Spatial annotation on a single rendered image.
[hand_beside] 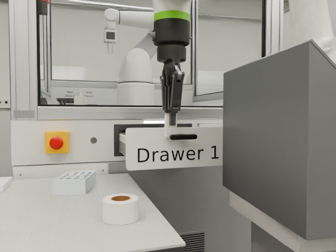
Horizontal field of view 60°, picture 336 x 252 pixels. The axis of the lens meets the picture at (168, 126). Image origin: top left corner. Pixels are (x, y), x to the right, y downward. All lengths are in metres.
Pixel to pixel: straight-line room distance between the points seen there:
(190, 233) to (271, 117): 0.70
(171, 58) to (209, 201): 0.64
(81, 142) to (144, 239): 0.59
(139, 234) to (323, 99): 0.37
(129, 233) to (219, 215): 0.72
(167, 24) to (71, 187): 0.47
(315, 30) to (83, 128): 0.76
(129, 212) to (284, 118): 0.33
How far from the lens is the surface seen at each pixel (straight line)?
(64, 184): 0.80
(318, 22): 0.93
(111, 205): 0.56
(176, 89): 0.71
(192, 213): 1.17
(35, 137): 1.04
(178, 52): 0.73
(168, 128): 0.75
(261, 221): 0.68
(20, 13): 1.09
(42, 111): 1.03
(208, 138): 0.82
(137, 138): 0.76
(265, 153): 0.63
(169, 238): 0.51
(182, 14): 0.75
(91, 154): 1.04
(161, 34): 0.74
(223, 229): 1.25
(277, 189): 0.60
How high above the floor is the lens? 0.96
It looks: 2 degrees down
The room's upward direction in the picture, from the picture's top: straight up
